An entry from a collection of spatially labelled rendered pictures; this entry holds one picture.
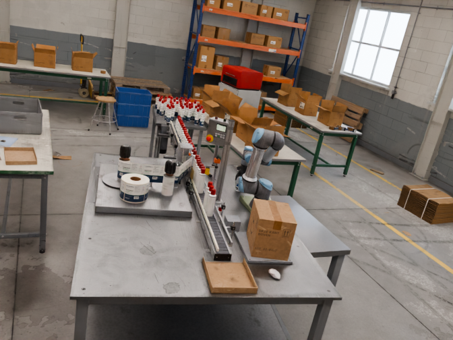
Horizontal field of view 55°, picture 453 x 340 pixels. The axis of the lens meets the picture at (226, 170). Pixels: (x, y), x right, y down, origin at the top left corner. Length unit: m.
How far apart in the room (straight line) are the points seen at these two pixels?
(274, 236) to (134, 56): 8.43
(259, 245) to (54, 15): 8.45
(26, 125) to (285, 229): 2.87
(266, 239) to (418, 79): 6.84
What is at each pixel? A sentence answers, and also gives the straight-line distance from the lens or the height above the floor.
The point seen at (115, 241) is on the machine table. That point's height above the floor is 0.83.
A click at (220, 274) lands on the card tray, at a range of 2.59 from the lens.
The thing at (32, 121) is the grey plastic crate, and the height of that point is 0.94.
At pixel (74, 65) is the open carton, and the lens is 8.43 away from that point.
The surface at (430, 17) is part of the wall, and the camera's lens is 9.30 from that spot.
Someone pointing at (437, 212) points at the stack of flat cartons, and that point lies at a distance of 6.67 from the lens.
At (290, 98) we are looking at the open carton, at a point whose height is 0.93.
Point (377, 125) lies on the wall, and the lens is 9.78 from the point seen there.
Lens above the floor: 2.26
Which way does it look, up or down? 20 degrees down
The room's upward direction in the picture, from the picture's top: 11 degrees clockwise
